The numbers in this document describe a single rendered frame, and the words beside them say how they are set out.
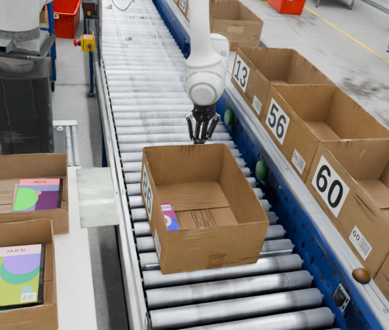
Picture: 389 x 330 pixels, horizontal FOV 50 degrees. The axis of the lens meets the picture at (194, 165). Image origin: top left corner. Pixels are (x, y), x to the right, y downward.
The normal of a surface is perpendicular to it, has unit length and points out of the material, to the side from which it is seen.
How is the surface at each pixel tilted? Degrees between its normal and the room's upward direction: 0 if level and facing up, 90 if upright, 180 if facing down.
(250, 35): 91
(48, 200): 0
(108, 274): 0
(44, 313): 91
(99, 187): 0
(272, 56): 90
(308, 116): 89
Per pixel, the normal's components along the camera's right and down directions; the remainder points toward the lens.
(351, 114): -0.96, 0.04
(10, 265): 0.13, -0.81
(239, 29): 0.25, 0.60
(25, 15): 0.68, 0.54
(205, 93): -0.12, 0.69
